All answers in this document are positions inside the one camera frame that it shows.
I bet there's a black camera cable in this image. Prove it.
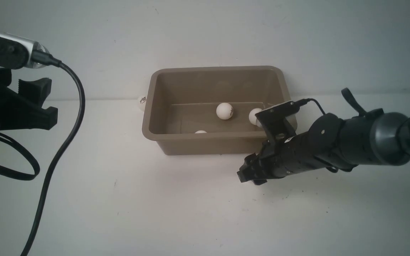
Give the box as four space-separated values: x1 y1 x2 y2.
294 98 326 116
0 50 86 256

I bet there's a tan plastic bin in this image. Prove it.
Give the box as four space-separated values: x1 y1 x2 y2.
142 65 291 155

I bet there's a black left camera cable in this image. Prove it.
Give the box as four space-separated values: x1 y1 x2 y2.
0 50 86 256

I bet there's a black right camera cable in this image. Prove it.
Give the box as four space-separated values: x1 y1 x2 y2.
294 98 326 116

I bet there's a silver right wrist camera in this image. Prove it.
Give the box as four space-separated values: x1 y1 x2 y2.
255 101 300 144

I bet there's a black right arm strap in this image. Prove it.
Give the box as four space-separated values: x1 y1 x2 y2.
341 87 384 118

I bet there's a white ball with logo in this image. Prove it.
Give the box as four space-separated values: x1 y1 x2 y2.
138 96 147 112

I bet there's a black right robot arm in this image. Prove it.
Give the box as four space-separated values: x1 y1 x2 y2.
237 112 410 185

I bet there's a white front ball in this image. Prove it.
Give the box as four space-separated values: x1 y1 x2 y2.
215 102 234 120

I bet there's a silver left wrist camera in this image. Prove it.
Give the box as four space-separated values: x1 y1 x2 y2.
0 32 49 70

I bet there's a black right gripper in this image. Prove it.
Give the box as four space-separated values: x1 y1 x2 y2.
237 140 298 185

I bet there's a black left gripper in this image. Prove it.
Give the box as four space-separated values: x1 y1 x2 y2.
0 68 58 130

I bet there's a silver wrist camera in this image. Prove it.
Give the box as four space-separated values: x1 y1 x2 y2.
0 32 49 70
255 101 300 144

